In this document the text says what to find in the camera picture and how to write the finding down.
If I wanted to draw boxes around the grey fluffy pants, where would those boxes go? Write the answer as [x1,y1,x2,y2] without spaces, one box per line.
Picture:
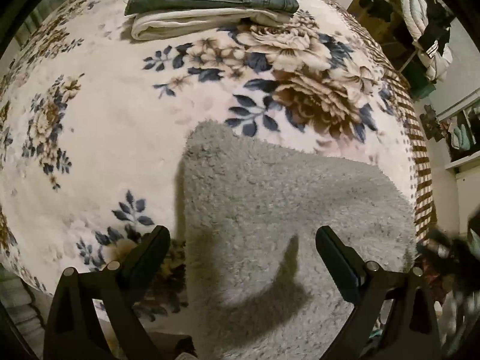
[182,121,415,359]

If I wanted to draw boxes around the floral brown checkered blanket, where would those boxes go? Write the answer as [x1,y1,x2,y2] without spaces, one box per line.
[0,0,438,323]

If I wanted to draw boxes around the white shelf unit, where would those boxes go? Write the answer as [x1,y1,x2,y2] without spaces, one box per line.
[439,97,479,174]

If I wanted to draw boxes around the pile of white dark clothes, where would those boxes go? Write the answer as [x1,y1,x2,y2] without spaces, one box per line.
[390,0,454,82]

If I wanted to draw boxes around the folded cream pants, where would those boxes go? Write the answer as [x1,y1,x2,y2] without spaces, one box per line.
[131,8,293,41]

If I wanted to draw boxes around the brown cardboard box with items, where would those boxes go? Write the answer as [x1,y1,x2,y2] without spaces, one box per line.
[347,0,416,72]

